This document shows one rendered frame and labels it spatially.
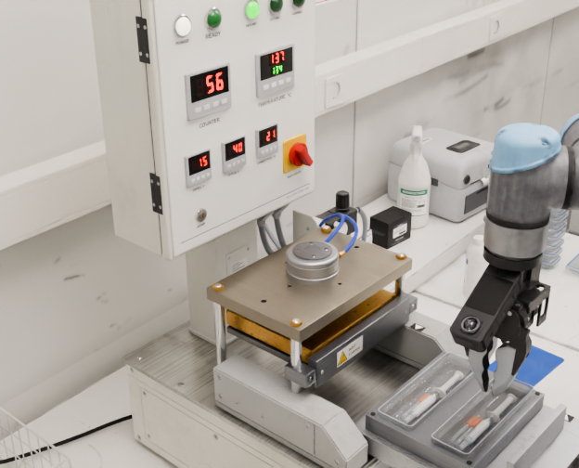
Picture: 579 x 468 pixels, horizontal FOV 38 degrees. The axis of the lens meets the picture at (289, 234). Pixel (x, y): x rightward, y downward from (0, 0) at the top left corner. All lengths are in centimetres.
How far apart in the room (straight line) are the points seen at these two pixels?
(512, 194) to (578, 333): 89
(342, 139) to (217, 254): 86
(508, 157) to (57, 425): 97
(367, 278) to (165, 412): 40
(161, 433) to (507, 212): 71
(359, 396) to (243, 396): 19
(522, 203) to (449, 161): 113
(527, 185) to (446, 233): 113
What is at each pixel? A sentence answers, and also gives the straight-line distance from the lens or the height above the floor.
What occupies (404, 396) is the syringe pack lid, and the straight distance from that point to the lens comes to 121.
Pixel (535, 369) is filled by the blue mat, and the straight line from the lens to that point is 175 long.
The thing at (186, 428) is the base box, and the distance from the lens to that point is 139.
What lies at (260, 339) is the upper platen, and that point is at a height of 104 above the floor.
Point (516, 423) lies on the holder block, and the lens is 120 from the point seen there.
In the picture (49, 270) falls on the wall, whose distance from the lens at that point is 156.
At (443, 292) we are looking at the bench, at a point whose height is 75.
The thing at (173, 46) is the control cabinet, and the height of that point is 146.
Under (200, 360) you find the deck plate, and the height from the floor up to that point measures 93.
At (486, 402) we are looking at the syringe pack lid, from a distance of 121.
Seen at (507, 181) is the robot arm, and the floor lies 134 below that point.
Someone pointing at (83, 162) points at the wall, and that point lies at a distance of 148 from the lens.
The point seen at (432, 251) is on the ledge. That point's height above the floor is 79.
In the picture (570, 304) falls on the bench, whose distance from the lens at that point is 198.
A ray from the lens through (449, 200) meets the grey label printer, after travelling 216.
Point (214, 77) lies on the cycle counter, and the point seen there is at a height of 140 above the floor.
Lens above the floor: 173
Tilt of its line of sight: 26 degrees down
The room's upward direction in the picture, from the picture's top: 1 degrees counter-clockwise
